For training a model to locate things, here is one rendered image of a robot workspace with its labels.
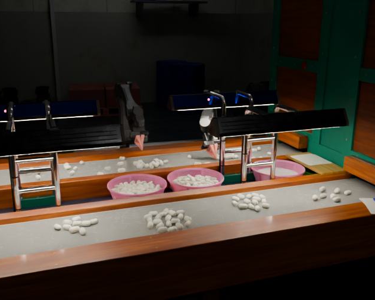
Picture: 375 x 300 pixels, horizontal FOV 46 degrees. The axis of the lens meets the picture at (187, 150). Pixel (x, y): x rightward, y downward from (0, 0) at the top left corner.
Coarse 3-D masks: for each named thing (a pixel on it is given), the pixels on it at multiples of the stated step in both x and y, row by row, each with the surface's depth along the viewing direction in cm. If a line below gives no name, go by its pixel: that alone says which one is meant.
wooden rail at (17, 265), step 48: (144, 240) 149; (192, 240) 150; (240, 240) 153; (288, 240) 160; (336, 240) 168; (0, 288) 128; (48, 288) 133; (96, 288) 139; (144, 288) 145; (192, 288) 151
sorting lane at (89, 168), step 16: (112, 160) 243; (128, 160) 243; (144, 160) 243; (176, 160) 244; (192, 160) 244; (208, 160) 244; (0, 176) 217; (32, 176) 217; (48, 176) 218; (64, 176) 218; (80, 176) 218
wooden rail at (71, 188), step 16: (240, 160) 236; (256, 160) 236; (288, 160) 241; (96, 176) 210; (112, 176) 211; (144, 176) 215; (160, 176) 218; (0, 192) 194; (32, 192) 199; (48, 192) 201; (64, 192) 204; (80, 192) 206; (96, 192) 209; (0, 208) 196
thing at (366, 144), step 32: (288, 0) 257; (320, 0) 229; (352, 0) 207; (288, 32) 260; (320, 32) 232; (352, 32) 209; (288, 64) 260; (320, 64) 232; (352, 64) 209; (288, 96) 266; (320, 96) 235; (352, 96) 211; (352, 128) 213
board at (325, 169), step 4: (304, 152) 246; (308, 152) 246; (288, 156) 240; (296, 160) 233; (304, 164) 226; (320, 164) 226; (324, 164) 226; (328, 164) 226; (332, 164) 226; (312, 168) 220; (316, 168) 219; (320, 168) 219; (324, 168) 219; (328, 168) 219; (332, 168) 219; (336, 168) 220; (340, 168) 220; (316, 172) 218; (320, 172) 214; (324, 172) 214; (328, 172) 214; (332, 172) 215; (336, 172) 216; (340, 172) 217; (344, 172) 218
